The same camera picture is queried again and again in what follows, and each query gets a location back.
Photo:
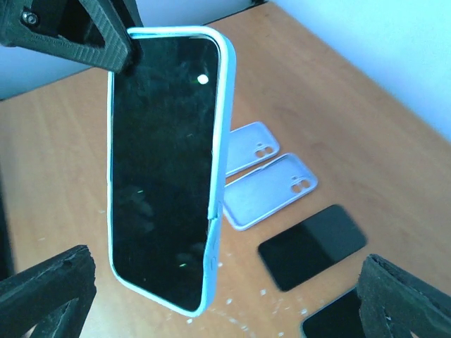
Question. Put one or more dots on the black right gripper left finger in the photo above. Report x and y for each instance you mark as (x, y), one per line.
(50, 299)

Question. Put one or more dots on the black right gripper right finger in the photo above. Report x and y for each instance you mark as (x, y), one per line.
(395, 303)

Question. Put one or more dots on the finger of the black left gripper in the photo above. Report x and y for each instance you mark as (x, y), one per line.
(129, 13)
(85, 31)

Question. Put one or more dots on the phone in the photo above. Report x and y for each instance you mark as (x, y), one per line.
(168, 127)
(338, 319)

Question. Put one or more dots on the black smartphone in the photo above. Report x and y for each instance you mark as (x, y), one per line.
(313, 245)

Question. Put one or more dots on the lavender phone case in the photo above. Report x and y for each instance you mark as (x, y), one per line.
(249, 145)
(264, 191)

